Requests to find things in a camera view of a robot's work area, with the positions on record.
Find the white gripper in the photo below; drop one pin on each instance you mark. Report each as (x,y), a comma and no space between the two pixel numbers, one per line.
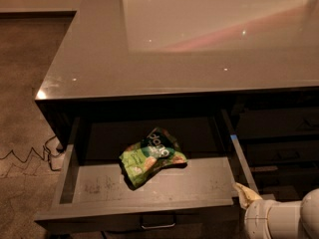
(256,216)

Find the grey drawer cabinet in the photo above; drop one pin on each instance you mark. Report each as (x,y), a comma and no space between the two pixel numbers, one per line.
(133,60)

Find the green snack bag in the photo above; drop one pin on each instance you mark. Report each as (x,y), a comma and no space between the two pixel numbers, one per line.
(142,160)

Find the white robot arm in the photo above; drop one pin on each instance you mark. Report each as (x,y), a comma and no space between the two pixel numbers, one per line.
(271,219)

